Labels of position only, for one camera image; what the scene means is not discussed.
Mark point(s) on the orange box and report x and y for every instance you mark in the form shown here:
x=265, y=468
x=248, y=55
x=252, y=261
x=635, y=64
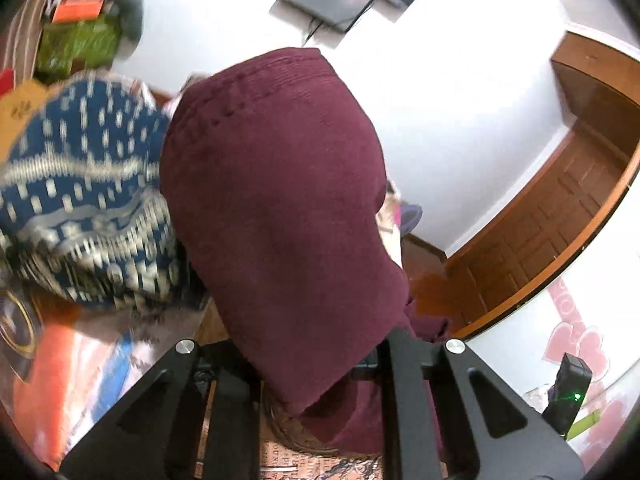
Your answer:
x=77, y=10

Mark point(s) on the wooden door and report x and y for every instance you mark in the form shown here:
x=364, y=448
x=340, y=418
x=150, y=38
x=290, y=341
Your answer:
x=540, y=240

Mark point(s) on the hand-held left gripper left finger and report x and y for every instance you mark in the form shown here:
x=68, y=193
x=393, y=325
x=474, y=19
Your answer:
x=165, y=410

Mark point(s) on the maroon button shirt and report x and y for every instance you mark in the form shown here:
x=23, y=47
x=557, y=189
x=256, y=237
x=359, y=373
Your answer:
x=285, y=210

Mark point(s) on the red box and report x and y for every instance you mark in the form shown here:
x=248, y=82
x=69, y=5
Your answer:
x=7, y=80

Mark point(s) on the grey garment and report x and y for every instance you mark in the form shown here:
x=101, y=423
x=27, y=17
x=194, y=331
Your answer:
x=127, y=10

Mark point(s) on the wooden overhead cabinet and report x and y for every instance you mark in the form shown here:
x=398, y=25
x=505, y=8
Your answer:
x=600, y=85

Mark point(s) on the navy patterned clothes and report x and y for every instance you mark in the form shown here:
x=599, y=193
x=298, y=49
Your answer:
x=80, y=185

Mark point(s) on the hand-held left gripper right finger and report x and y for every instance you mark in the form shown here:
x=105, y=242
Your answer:
x=450, y=410

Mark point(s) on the green box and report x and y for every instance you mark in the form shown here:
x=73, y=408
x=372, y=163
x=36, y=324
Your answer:
x=75, y=50

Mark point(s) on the pink heart wall sticker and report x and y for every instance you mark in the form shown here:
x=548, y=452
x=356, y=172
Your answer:
x=575, y=345

